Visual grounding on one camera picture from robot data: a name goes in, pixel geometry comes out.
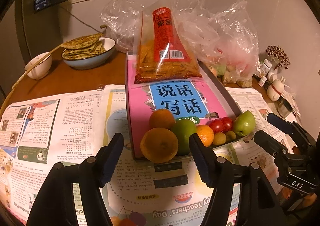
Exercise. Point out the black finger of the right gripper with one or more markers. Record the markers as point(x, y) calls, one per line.
point(270, 145)
point(282, 122)

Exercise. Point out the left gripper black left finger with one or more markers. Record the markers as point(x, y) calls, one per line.
point(54, 204)

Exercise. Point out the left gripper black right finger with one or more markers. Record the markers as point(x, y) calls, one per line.
point(258, 203)

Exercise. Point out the green apple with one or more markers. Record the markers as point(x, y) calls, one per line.
point(183, 129)
point(244, 124)

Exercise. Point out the small yellow longan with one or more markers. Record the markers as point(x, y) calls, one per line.
point(230, 136)
point(219, 139)

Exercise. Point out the red cherry tomato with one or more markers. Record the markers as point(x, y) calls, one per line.
point(216, 126)

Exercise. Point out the brown round fruit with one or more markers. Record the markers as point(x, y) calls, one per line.
point(159, 145)

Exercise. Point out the small orange tangerine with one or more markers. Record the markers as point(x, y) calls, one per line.
point(161, 118)

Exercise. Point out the steel cup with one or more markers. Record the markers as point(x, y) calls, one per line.
point(284, 108)

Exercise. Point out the white rabbit figurine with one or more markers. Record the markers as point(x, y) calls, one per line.
point(276, 88)

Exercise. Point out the small white pill bottle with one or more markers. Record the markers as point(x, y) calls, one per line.
point(262, 81)

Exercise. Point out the white medicine bottle large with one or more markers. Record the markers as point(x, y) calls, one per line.
point(265, 67)

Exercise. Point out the dried flower bouquet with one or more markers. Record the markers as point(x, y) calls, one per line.
point(278, 56)

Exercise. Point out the newspaper on table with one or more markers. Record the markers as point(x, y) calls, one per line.
point(69, 128)

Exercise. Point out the pink Chinese workbook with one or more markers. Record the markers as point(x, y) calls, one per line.
point(172, 106)

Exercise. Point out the wooden chopsticks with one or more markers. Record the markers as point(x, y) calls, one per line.
point(39, 61)

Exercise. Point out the small white bowl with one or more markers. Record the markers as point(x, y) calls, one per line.
point(42, 69)

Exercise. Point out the red orange snack bag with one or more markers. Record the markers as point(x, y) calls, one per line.
point(162, 55)

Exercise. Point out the large clear plastic bag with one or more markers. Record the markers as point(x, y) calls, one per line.
point(225, 42)

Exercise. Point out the blue bowl of pancakes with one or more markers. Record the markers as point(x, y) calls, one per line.
point(87, 52)

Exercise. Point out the grey refrigerator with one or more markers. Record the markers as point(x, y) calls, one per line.
point(25, 34)

